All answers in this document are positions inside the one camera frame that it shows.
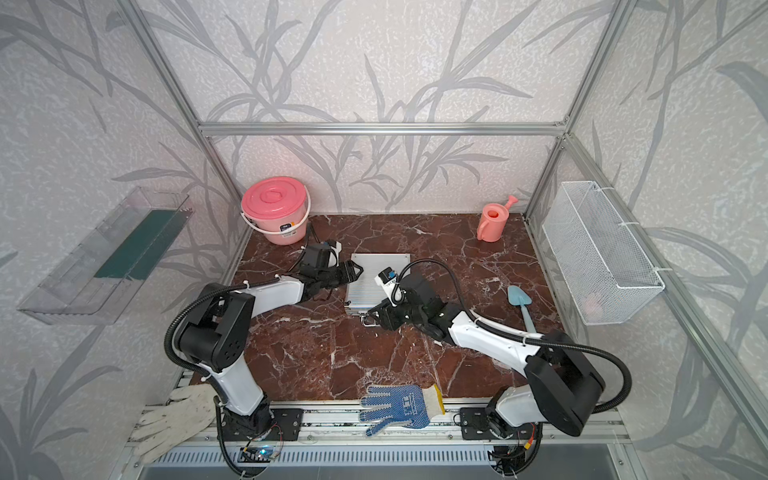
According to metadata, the silver aluminium poker case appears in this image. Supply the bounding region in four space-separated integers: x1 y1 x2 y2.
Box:
344 252 412 325

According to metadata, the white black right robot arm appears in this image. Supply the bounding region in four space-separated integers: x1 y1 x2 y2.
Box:
369 263 633 436

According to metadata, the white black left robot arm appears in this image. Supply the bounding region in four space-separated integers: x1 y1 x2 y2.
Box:
163 242 364 423

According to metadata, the pink bucket with lid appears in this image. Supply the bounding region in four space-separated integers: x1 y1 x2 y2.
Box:
241 176 311 246

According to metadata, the teal garden trowel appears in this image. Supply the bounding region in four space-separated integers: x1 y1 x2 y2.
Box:
507 286 536 333

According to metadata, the pink watering can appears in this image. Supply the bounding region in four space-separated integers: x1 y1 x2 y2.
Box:
476 195 519 243

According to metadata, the blue dotted work glove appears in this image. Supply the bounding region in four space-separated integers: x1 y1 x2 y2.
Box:
359 384 445 437

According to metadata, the white cotton work glove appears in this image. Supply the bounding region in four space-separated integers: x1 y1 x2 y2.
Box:
130 384 216 464

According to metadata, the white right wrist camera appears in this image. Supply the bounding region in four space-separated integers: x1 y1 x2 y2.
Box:
375 267 399 306

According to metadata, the white wire mesh basket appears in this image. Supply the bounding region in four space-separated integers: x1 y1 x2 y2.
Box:
542 181 665 326

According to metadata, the aluminium front frame rail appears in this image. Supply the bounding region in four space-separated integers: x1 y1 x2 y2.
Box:
122 398 631 448

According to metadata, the clear plastic wall tray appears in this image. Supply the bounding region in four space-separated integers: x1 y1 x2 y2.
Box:
18 187 193 326

